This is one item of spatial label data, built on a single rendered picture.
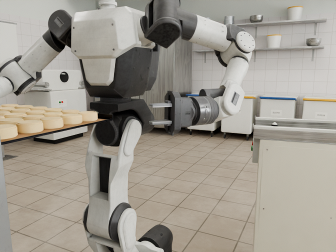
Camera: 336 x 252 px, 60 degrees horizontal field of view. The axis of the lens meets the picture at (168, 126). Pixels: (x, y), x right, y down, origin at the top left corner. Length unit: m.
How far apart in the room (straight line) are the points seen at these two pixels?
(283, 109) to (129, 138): 4.07
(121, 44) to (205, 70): 4.96
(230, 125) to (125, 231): 4.17
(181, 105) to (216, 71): 5.02
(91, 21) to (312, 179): 1.19
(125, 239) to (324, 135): 0.99
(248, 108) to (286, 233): 3.57
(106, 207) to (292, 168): 0.90
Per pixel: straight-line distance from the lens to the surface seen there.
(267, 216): 1.63
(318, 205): 1.61
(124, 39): 0.99
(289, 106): 4.95
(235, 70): 1.03
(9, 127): 0.61
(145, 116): 1.20
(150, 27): 0.98
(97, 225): 1.16
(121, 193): 1.15
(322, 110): 4.95
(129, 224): 1.15
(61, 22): 1.22
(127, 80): 1.02
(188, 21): 1.00
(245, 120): 5.08
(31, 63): 1.28
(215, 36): 1.04
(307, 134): 1.51
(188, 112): 0.84
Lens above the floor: 1.16
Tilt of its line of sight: 11 degrees down
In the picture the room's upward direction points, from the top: straight up
